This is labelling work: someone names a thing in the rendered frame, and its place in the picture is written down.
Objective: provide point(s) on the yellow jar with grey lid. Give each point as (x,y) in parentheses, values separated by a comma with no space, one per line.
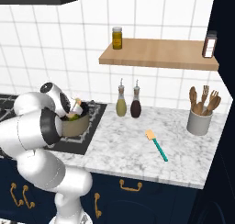
(117,39)

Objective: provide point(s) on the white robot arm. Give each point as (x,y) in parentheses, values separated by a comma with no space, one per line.
(33,132)

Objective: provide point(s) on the navy cupboard door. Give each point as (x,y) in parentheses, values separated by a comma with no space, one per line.
(6,184)
(137,212)

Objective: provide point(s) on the dark vinegar bottle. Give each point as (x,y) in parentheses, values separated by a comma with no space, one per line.
(136,108)

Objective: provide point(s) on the beige cooking pot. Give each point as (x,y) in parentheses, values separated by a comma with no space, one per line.
(75,128)

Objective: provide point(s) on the tall navy cabinet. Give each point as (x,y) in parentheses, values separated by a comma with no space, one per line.
(223,142)

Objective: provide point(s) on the navy drawer front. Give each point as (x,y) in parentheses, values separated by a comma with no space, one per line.
(159,189)

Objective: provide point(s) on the wooden fork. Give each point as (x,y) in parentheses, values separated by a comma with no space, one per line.
(213,95)

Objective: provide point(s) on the black hob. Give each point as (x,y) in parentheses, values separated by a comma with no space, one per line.
(95,120)

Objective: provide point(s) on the wooden wall shelf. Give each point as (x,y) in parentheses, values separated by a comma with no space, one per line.
(159,53)

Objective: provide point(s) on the wooden spoon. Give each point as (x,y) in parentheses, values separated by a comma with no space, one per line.
(192,94)
(212,104)

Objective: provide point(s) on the grey utensil holder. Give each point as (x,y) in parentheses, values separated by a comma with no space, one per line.
(199,123)

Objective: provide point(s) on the green lime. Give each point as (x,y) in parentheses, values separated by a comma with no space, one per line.
(73,117)

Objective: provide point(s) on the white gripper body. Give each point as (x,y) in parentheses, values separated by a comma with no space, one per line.
(77,109)

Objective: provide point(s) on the wooden slotted spatula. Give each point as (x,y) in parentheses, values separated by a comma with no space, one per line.
(205,93)

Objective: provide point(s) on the olive oil bottle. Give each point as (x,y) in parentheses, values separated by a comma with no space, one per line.
(121,106)

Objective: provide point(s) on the brown spice shaker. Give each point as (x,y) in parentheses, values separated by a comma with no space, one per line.
(209,45)

